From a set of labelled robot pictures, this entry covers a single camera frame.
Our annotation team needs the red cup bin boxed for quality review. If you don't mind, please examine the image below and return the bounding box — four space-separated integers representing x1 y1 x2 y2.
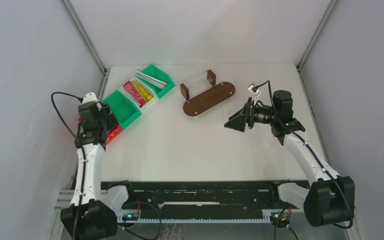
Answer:
76 118 123 145

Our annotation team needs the clear oval acrylic plate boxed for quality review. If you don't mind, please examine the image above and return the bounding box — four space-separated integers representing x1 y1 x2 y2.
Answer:
246 124 274 152

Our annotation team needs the white toothpaste bin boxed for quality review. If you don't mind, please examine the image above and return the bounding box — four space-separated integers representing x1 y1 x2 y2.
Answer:
117 77 159 113

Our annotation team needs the pink toothbrush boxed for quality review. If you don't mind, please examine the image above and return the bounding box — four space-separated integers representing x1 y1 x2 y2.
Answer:
135 73 168 89

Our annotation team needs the clear rectangular acrylic plate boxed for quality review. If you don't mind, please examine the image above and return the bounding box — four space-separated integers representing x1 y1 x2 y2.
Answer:
223 105 247 134

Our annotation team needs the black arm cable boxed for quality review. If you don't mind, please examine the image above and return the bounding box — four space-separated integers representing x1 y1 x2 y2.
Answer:
50 91 87 240
253 80 355 230

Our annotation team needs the brown oval wooden tray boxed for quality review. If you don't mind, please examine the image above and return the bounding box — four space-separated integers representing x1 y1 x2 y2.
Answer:
183 82 236 117

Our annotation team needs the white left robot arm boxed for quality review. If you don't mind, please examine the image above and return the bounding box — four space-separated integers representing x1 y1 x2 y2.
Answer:
60 92 137 240

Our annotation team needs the yellow toothpaste tube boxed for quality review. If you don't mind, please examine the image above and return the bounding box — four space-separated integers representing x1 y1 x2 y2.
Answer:
135 81 153 102

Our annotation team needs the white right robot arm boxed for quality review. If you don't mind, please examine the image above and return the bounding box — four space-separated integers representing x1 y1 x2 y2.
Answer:
224 90 355 229

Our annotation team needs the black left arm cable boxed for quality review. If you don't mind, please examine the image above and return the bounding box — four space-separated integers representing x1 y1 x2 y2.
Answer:
50 91 87 240

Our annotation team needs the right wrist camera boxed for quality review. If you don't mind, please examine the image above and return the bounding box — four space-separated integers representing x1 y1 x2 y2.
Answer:
247 82 258 95

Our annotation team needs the clear acrylic organizer rack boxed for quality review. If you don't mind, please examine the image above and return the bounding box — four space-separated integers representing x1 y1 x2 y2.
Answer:
180 69 217 101

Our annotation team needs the pink toothpaste tube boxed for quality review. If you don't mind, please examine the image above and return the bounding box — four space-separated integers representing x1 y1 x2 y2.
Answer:
123 81 147 107

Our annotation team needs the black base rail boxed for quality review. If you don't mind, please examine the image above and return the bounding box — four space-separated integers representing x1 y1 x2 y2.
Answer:
100 180 297 222

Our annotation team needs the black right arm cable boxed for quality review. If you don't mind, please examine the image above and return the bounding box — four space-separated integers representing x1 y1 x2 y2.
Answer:
253 80 355 230

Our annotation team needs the green toothbrush bin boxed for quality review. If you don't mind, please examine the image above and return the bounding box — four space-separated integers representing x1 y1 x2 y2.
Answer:
135 64 175 99

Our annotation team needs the green bin with rack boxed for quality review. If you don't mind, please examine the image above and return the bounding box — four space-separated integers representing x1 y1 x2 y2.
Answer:
103 90 142 129

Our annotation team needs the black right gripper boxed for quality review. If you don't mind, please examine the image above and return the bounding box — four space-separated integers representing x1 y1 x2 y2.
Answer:
224 97 278 133

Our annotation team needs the aluminium frame post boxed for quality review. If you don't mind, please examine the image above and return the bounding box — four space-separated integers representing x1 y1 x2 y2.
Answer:
59 0 107 75

